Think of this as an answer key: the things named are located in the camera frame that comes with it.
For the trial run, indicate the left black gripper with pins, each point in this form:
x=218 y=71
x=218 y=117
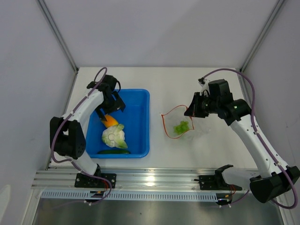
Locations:
x=117 y=104

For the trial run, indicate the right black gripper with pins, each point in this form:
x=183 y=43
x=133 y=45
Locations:
x=194 y=110

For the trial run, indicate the yellow orange mango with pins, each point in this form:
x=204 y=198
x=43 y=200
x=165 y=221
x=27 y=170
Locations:
x=109 y=121

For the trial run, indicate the clear zip bag orange zipper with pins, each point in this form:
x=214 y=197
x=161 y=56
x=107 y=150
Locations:
x=197 y=126

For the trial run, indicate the green grape bunch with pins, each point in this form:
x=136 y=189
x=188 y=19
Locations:
x=181 y=128

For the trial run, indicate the white cauliflower with leaves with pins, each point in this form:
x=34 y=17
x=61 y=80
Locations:
x=114 y=136

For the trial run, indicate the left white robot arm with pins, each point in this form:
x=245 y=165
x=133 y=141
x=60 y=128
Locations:
x=67 y=138

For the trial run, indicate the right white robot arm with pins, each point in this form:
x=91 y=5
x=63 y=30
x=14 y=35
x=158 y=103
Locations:
x=275 y=176

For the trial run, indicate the blue plastic bin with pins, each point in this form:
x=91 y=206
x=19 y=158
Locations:
x=136 y=121

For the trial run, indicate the dark green cucumber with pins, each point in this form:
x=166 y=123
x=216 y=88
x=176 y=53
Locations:
x=120 y=151

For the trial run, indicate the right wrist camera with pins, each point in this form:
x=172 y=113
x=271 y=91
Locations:
x=204 y=87

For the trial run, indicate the aluminium front rail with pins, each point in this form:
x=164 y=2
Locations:
x=127 y=179

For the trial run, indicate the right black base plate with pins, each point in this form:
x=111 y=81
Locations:
x=215 y=182

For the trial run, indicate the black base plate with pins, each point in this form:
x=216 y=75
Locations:
x=84 y=181
x=215 y=182

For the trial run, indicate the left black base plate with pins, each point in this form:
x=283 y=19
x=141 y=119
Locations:
x=84 y=181

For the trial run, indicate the white slotted cable duct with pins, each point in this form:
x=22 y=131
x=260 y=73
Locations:
x=132 y=195

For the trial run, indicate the left aluminium frame post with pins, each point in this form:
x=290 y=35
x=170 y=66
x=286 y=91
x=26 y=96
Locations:
x=57 y=33

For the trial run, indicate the aluminium frame post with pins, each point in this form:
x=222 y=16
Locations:
x=272 y=17
x=57 y=33

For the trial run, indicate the right aluminium frame post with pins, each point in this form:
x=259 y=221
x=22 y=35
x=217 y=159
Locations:
x=272 y=17

